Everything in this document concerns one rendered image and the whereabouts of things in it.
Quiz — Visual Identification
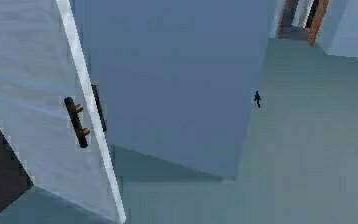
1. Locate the black bar door handle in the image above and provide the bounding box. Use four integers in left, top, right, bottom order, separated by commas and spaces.
63, 96, 91, 149

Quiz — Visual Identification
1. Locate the pale blue room door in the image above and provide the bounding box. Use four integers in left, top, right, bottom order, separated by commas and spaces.
0, 0, 128, 224

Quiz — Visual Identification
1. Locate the brown framed doorway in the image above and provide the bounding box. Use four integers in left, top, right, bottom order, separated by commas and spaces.
274, 0, 331, 48

